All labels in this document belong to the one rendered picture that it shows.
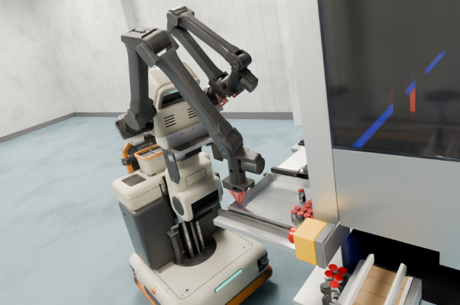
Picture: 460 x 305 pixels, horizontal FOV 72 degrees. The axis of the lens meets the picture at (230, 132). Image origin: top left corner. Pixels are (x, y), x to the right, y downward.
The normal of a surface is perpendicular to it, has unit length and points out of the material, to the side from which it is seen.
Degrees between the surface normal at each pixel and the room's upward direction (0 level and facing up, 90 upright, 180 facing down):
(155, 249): 90
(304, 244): 90
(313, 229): 0
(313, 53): 90
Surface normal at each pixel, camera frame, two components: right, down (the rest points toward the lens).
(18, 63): 0.80, 0.04
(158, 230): 0.63, 0.13
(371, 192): -0.63, 0.36
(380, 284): -0.19, -0.93
